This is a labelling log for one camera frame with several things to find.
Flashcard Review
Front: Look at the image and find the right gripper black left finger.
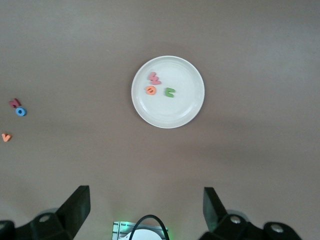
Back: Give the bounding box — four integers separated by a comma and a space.
0, 185, 91, 240

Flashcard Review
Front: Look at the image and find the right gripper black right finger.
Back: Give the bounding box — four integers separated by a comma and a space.
199, 186, 305, 240

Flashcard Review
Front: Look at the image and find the green foam letter u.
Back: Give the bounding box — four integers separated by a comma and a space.
163, 87, 177, 98

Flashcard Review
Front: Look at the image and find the pink foam letter w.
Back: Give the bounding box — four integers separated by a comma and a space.
148, 71, 162, 86

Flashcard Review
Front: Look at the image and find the beige round plate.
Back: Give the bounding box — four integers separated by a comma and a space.
131, 55, 206, 130

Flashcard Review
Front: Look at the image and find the brown table cover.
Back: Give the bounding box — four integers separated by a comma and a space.
0, 0, 320, 240

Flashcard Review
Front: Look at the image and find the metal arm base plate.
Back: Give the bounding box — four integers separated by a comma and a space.
112, 221, 170, 240

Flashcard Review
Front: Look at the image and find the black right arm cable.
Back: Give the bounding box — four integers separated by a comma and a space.
129, 214, 169, 240

